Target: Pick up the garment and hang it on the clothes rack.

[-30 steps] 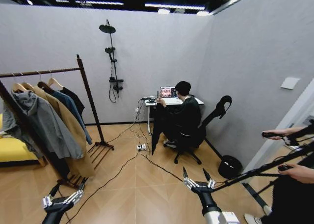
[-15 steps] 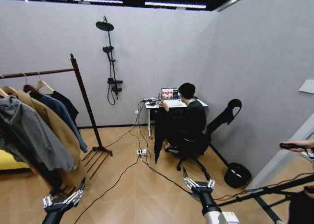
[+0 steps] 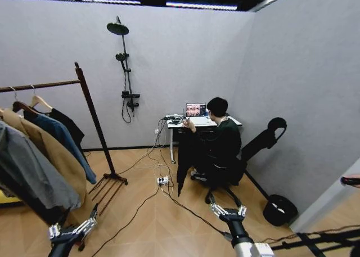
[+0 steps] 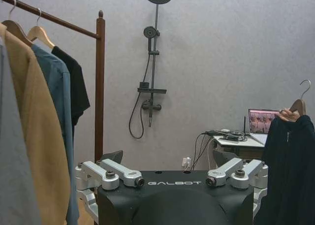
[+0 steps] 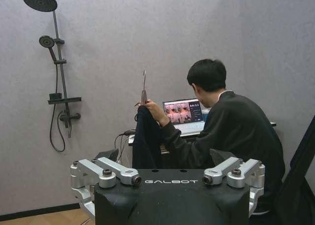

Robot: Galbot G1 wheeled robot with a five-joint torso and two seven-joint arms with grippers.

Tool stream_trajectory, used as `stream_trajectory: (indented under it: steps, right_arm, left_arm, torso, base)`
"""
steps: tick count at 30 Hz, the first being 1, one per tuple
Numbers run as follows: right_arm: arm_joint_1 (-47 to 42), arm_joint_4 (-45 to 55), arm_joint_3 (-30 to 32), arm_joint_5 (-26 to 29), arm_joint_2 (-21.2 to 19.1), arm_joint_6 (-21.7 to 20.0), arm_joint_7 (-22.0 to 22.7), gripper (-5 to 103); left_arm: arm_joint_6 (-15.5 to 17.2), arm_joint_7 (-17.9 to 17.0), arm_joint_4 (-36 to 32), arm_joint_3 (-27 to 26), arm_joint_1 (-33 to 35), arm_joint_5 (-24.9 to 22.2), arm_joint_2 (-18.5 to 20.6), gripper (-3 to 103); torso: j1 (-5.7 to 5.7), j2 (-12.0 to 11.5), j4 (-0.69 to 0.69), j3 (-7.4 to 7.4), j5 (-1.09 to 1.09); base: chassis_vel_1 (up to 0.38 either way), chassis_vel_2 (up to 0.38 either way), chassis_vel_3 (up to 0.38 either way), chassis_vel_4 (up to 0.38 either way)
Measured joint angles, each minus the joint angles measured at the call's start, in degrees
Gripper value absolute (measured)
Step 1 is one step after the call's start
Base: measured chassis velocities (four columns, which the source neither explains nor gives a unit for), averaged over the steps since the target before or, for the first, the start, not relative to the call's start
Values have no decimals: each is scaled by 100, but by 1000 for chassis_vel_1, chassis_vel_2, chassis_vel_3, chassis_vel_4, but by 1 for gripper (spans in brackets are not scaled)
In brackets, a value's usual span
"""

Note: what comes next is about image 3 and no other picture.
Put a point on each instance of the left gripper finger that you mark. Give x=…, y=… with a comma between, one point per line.
x=54, y=231
x=85, y=225

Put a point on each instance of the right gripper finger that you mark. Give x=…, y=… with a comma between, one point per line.
x=218, y=210
x=242, y=211

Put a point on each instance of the black round overhead shower head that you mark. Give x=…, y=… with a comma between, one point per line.
x=117, y=28

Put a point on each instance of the white power strip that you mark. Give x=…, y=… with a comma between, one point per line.
x=162, y=180

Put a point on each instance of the black shirt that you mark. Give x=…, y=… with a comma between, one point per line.
x=69, y=125

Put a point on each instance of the grey jacket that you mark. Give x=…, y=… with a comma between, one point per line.
x=31, y=172

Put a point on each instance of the black tripod stand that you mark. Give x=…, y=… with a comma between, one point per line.
x=317, y=240

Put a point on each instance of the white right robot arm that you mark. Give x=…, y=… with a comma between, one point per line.
x=247, y=248

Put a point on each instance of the dark wooden clothes rack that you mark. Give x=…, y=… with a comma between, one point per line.
x=95, y=127

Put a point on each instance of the black devices on desk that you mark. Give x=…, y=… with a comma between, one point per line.
x=174, y=118

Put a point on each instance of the dark wooden hanger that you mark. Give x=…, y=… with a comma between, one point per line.
x=21, y=105

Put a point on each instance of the black office chair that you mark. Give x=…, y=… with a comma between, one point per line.
x=253, y=153

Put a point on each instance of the black shower pipe with mixer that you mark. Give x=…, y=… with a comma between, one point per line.
x=127, y=80

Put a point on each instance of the white desk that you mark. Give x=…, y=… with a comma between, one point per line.
x=180, y=127

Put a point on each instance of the long ceiling light strip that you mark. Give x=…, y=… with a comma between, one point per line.
x=201, y=6

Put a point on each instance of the tan coat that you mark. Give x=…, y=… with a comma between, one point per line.
x=53, y=153

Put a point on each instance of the black hanging garment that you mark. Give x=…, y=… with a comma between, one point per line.
x=185, y=158

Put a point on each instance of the person's hand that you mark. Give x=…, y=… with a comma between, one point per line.
x=188, y=123

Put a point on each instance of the open laptop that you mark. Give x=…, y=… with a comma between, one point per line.
x=197, y=113

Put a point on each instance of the black handheld device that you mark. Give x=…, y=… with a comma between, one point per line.
x=350, y=181

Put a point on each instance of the person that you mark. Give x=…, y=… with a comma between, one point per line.
x=225, y=144

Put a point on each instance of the black round waste bin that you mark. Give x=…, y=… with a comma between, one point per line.
x=279, y=210

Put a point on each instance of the blue denim shirt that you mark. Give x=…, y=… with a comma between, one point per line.
x=64, y=140

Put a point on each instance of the yellow object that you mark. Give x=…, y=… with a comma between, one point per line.
x=8, y=198

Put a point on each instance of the light wooden hanger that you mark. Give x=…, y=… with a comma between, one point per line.
x=39, y=101

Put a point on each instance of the black hand shower head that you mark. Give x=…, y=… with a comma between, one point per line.
x=121, y=56

